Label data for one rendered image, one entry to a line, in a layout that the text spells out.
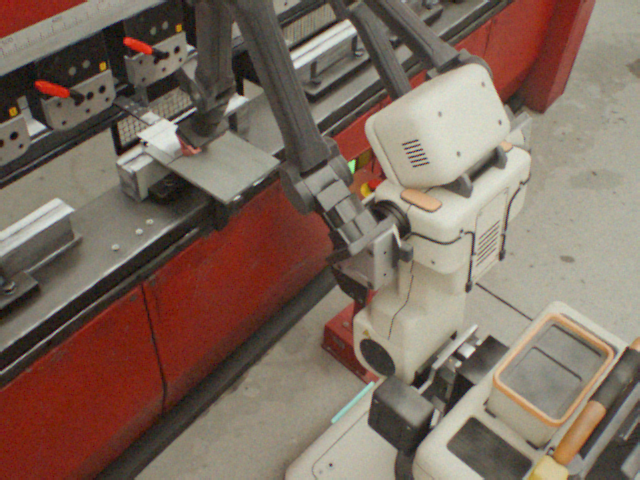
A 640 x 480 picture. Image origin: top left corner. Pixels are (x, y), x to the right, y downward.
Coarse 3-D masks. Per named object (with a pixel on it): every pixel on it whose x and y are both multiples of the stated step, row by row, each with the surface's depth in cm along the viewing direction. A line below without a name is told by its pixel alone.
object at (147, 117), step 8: (120, 88) 171; (128, 88) 172; (120, 96) 171; (128, 96) 174; (112, 104) 171; (120, 104) 169; (128, 104) 169; (136, 104) 169; (128, 112) 167; (136, 112) 167; (144, 112) 167; (144, 120) 165; (152, 120) 165; (160, 120) 165
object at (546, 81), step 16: (560, 0) 308; (576, 0) 304; (592, 0) 317; (560, 16) 313; (576, 16) 309; (560, 32) 317; (576, 32) 321; (544, 48) 326; (560, 48) 321; (576, 48) 336; (544, 64) 331; (560, 64) 327; (528, 80) 341; (544, 80) 336; (560, 80) 342; (528, 96) 346; (544, 96) 341
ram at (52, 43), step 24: (0, 0) 110; (24, 0) 114; (48, 0) 117; (72, 0) 121; (144, 0) 134; (0, 24) 112; (24, 24) 116; (96, 24) 128; (48, 48) 122; (0, 72) 117
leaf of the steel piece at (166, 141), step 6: (174, 126) 164; (162, 132) 162; (168, 132) 162; (174, 132) 162; (156, 138) 161; (162, 138) 161; (168, 138) 161; (174, 138) 161; (156, 144) 159; (162, 144) 159; (168, 144) 159; (174, 144) 159; (162, 150) 158; (168, 150) 158; (174, 150) 158; (180, 150) 156; (186, 150) 158; (174, 156) 156
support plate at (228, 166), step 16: (224, 144) 161; (240, 144) 161; (160, 160) 156; (176, 160) 156; (192, 160) 156; (208, 160) 156; (224, 160) 157; (240, 160) 157; (256, 160) 157; (272, 160) 157; (192, 176) 152; (208, 176) 153; (224, 176) 153; (240, 176) 153; (256, 176) 153; (208, 192) 150; (224, 192) 149; (240, 192) 150
